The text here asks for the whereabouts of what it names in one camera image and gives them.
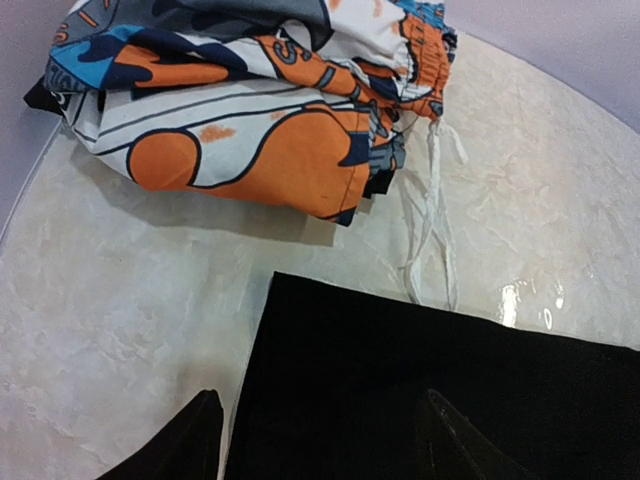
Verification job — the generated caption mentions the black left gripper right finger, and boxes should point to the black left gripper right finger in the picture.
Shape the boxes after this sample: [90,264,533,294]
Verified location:
[415,389,535,479]

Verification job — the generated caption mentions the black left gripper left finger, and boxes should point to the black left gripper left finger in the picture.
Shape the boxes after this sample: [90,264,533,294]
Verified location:
[99,390,224,480]

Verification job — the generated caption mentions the black t-shirt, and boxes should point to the black t-shirt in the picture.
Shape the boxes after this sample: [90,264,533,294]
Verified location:
[225,273,639,479]

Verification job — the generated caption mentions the colourful patterned folded shorts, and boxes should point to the colourful patterned folded shorts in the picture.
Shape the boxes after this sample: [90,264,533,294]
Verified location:
[24,1,458,225]

